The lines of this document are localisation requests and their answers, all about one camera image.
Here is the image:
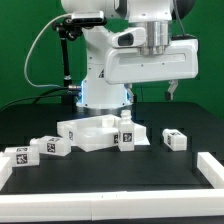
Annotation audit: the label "white sheet with markers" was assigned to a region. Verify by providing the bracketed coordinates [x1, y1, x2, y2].
[144, 135, 150, 145]

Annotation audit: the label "black camera on stand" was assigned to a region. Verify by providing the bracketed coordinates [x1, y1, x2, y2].
[51, 10, 108, 107]

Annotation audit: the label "white square table top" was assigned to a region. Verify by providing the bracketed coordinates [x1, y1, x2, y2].
[57, 115, 146, 152]

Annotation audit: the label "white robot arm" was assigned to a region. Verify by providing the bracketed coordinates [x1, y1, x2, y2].
[61, 0, 198, 115]

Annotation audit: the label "black cables at base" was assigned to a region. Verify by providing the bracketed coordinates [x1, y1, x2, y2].
[0, 84, 83, 112]

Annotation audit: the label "white U-shaped obstacle fence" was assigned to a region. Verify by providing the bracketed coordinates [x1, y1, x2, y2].
[0, 152, 224, 223]

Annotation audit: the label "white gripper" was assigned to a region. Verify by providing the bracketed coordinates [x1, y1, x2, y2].
[104, 27, 198, 103]

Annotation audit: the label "grey camera cable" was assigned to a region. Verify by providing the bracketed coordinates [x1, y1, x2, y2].
[23, 13, 72, 89]

